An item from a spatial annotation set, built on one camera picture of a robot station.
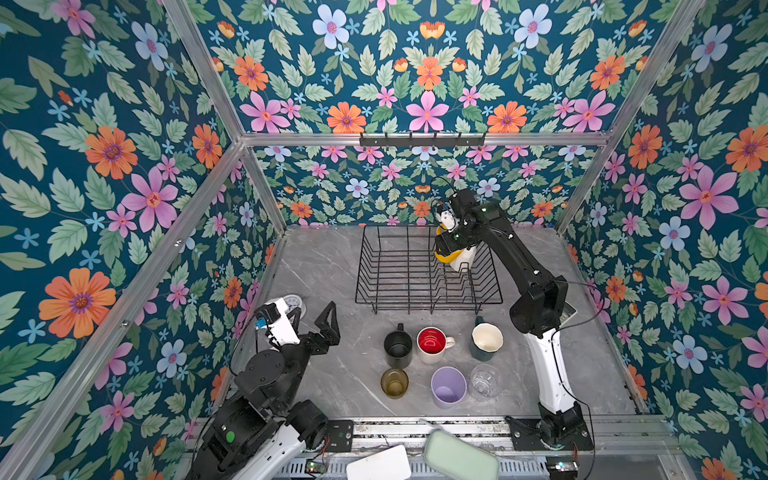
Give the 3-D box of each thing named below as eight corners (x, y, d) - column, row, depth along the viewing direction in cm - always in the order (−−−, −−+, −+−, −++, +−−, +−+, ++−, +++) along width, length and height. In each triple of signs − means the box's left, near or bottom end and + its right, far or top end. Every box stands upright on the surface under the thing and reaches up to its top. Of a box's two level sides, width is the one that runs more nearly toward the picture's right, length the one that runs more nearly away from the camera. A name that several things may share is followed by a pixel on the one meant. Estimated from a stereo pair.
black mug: (385, 368, 87) (383, 357, 80) (387, 335, 93) (385, 323, 86) (412, 368, 87) (412, 357, 80) (411, 335, 93) (412, 323, 86)
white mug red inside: (416, 363, 87) (417, 354, 81) (416, 337, 92) (416, 326, 86) (452, 363, 87) (456, 354, 81) (450, 337, 92) (453, 326, 86)
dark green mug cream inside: (464, 358, 88) (470, 344, 79) (471, 331, 93) (478, 315, 85) (491, 369, 86) (500, 355, 77) (497, 341, 91) (506, 325, 83)
